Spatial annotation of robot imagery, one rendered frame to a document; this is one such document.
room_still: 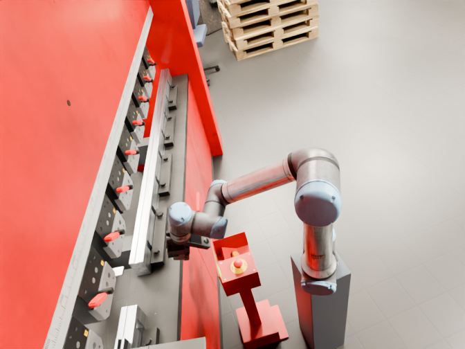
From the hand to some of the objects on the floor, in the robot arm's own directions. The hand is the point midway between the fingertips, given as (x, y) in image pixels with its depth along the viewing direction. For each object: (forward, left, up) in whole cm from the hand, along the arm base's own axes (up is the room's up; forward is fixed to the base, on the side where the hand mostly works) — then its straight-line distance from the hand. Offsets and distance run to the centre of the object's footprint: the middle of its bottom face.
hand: (187, 256), depth 136 cm
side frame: (-10, -187, -93) cm, 209 cm away
